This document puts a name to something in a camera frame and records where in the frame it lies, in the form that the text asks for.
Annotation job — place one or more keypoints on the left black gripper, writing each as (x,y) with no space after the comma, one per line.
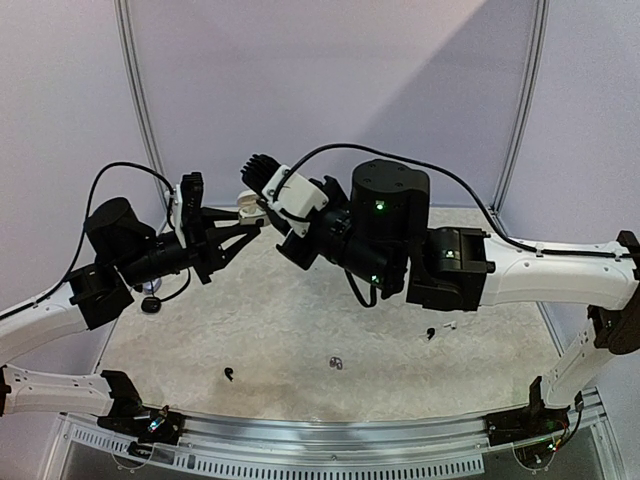
(199,238)

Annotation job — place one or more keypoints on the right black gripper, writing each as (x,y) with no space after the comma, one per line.
(298,245)

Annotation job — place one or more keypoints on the white earbud charging case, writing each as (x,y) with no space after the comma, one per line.
(249,211)

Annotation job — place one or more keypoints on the blue-grey charging case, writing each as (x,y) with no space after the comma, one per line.
(151,286)

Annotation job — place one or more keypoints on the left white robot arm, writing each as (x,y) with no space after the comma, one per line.
(128,254)

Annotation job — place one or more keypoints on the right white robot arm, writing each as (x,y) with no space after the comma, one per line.
(378,233)

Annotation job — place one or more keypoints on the black charging case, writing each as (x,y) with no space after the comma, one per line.
(151,305)

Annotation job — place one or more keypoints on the grey earbud centre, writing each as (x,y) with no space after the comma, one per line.
(336,363)

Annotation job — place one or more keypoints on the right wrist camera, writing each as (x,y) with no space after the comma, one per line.
(289,200)

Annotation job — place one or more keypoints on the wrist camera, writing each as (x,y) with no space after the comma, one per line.
(175,204)
(289,200)

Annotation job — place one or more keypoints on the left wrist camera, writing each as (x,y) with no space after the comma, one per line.
(175,204)

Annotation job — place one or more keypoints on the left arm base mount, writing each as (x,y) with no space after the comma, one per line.
(137,417)

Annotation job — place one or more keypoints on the aluminium front rail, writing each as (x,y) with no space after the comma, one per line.
(215,447)

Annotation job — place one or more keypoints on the left aluminium frame post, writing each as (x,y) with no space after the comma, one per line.
(132,65)

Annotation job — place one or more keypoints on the aluminium frame post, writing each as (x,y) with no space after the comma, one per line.
(525,99)
(132,65)

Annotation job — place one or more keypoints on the right aluminium frame post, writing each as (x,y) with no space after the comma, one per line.
(525,99)

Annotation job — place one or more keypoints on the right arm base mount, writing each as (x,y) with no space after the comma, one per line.
(533,420)

